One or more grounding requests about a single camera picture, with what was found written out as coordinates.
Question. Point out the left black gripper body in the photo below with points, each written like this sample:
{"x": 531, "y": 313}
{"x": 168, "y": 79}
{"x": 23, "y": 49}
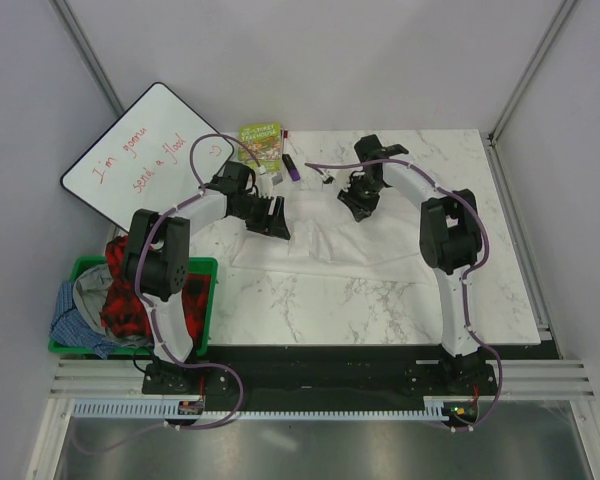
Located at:
{"x": 257, "y": 216}

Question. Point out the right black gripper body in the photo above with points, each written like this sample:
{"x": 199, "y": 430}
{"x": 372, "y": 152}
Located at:
{"x": 364, "y": 197}

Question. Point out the white long sleeve shirt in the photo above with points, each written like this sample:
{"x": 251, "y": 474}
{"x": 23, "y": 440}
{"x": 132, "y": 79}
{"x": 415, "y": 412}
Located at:
{"x": 327, "y": 241}

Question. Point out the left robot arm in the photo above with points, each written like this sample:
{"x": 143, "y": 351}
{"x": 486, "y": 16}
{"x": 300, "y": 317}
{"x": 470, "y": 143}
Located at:
{"x": 156, "y": 262}

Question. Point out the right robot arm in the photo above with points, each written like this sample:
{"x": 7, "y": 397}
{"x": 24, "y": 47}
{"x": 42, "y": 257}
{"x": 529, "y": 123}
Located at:
{"x": 452, "y": 241}

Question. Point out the purple marker pen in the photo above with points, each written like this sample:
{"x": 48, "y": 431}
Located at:
{"x": 291, "y": 168}

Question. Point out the green paperback book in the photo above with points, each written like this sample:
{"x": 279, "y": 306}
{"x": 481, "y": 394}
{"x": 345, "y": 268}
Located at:
{"x": 265, "y": 141}

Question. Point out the green plastic bin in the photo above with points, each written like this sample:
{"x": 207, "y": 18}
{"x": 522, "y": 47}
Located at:
{"x": 199, "y": 265}

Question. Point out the white whiteboard with red writing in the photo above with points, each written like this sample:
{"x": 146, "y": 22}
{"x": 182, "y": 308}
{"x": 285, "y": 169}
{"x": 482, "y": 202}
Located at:
{"x": 148, "y": 159}

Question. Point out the red black plaid shirt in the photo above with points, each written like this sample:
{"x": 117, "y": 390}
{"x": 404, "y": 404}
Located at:
{"x": 124, "y": 313}

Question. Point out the grey shirt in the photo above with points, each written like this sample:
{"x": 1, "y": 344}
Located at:
{"x": 89, "y": 294}

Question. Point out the blue checked shirt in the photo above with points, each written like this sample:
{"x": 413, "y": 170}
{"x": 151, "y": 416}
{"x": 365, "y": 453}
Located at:
{"x": 69, "y": 331}

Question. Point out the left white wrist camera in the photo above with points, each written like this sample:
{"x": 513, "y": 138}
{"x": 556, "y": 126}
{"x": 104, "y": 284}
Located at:
{"x": 266, "y": 181}

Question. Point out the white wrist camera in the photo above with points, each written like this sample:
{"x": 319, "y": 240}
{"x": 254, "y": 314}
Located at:
{"x": 334, "y": 179}
{"x": 266, "y": 181}

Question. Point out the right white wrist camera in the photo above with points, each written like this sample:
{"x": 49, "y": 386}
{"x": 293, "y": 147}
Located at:
{"x": 334, "y": 179}

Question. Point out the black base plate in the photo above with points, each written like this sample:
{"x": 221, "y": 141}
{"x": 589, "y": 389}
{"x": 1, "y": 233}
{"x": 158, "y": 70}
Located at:
{"x": 329, "y": 377}

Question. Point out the white slotted cable duct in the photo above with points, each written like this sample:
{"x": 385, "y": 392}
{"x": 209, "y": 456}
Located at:
{"x": 175, "y": 409}

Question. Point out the aluminium rail frame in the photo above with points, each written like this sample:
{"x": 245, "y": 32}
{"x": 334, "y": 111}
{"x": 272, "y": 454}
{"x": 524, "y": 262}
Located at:
{"x": 97, "y": 379}

